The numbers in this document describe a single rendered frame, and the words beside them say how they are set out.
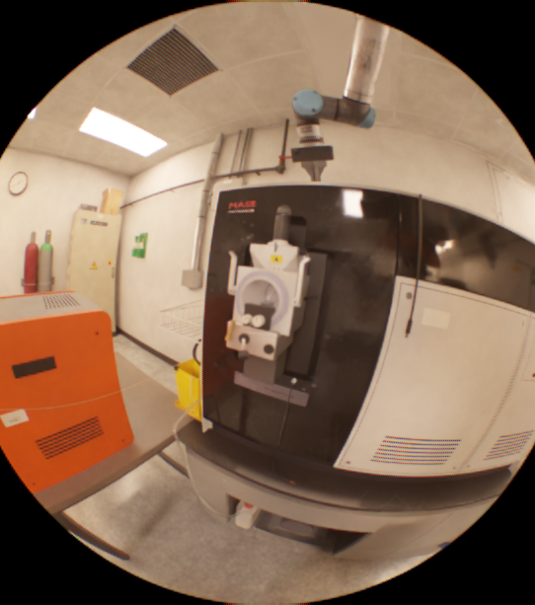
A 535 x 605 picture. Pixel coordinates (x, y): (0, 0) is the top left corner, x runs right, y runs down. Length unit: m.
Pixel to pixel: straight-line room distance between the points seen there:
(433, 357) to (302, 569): 1.15
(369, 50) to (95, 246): 3.31
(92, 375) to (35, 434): 0.23
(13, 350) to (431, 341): 0.78
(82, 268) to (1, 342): 2.83
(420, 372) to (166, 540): 1.29
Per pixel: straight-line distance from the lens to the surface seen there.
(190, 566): 1.26
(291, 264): 0.31
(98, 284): 3.34
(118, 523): 1.39
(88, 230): 3.28
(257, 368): 0.36
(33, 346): 0.48
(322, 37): 1.66
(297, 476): 0.61
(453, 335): 0.43
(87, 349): 0.51
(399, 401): 0.44
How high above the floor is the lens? 1.24
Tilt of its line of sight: 8 degrees down
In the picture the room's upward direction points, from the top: 7 degrees clockwise
